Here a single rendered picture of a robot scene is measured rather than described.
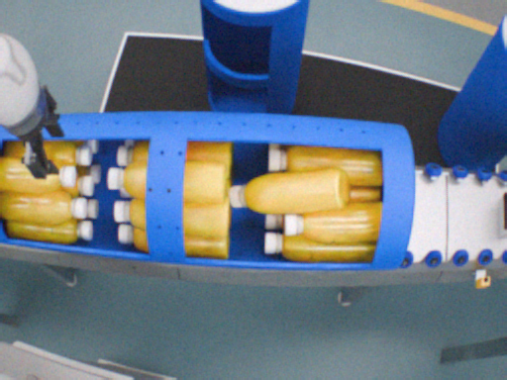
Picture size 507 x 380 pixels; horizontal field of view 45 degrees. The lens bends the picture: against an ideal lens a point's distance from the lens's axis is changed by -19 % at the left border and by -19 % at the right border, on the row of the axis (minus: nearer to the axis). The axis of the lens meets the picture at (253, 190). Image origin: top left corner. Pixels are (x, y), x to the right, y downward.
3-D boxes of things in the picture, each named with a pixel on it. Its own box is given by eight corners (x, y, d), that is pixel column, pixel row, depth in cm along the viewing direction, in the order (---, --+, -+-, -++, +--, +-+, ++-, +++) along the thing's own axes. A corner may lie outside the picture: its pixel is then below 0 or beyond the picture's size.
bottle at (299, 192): (334, 174, 123) (228, 182, 132) (341, 216, 125) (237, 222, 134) (347, 162, 129) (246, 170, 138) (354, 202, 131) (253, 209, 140)
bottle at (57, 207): (-2, 222, 130) (74, 230, 130) (-3, 188, 129) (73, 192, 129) (8, 215, 138) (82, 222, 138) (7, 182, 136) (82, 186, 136)
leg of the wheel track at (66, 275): (77, 287, 240) (30, 256, 179) (63, 284, 240) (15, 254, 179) (77, 271, 241) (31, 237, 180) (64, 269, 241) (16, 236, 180)
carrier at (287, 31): (219, 54, 247) (200, 128, 239) (212, -69, 162) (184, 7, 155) (299, 67, 246) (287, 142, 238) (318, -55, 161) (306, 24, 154)
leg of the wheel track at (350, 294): (353, 305, 240) (388, 280, 179) (337, 305, 240) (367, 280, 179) (354, 289, 241) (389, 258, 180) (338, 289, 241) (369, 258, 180)
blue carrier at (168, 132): (385, 273, 148) (413, 263, 120) (8, 247, 148) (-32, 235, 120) (388, 142, 153) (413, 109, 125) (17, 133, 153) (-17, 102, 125)
